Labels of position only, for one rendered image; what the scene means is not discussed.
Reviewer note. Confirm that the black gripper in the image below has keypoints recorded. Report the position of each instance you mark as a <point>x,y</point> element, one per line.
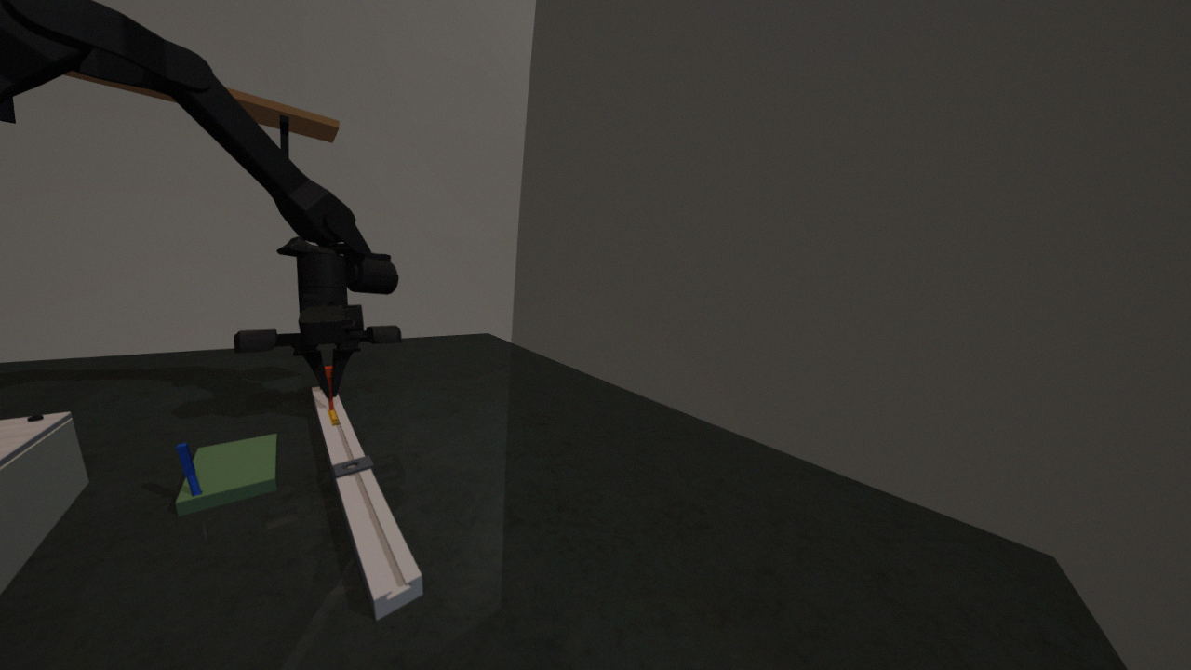
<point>264,340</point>

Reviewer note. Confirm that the dark blue pin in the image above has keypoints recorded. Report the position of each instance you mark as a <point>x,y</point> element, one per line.
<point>188,468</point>

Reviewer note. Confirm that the grey aluminum rail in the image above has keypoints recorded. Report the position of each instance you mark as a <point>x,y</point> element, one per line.
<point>390,574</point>

